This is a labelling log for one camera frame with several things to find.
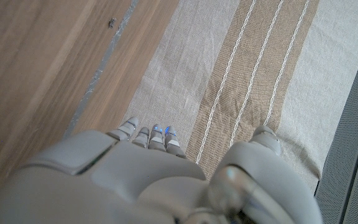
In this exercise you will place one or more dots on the beige striped curtain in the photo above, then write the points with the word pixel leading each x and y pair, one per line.
pixel 244 62

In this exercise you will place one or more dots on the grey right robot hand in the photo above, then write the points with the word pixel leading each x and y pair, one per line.
pixel 120 183

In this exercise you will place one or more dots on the grey tape strip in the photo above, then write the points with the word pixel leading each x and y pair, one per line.
pixel 99 70

